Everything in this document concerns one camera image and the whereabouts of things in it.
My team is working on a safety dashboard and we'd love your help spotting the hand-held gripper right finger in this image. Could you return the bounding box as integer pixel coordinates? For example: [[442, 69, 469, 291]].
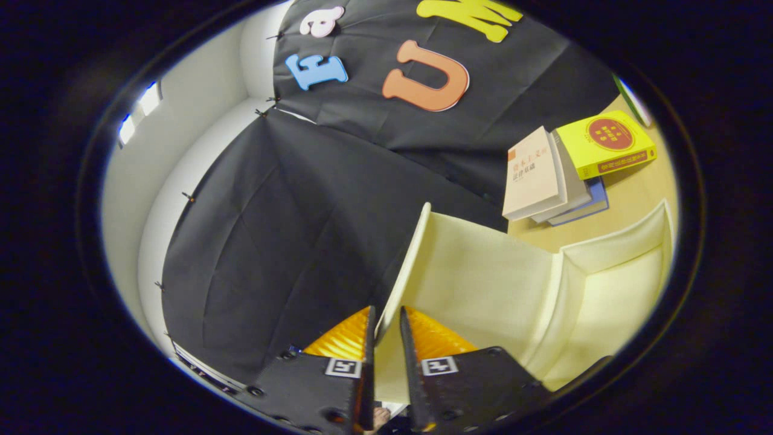
[[399, 305, 553, 434]]

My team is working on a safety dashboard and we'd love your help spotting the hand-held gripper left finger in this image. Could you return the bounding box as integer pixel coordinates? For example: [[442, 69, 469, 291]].
[[245, 305, 376, 433]]

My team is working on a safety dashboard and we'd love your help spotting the cream fabric storage box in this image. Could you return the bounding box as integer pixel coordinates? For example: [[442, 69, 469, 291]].
[[371, 199, 676, 402]]

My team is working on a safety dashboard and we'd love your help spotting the black backdrop cloth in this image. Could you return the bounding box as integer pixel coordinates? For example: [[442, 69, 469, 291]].
[[160, 0, 623, 387]]

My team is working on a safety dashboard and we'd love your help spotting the beige book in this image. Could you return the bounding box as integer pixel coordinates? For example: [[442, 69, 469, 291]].
[[502, 126, 568, 221]]

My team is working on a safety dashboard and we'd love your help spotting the white book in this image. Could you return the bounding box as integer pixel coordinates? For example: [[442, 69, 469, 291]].
[[531, 130, 592, 224]]

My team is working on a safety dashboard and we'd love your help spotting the blue book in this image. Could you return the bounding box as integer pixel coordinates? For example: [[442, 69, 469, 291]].
[[548, 176, 609, 227]]

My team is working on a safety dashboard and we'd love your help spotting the yellow book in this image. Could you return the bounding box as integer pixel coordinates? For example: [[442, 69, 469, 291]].
[[554, 110, 658, 181]]

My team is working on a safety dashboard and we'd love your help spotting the ceiling light panel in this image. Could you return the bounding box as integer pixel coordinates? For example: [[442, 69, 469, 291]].
[[118, 82, 164, 147]]

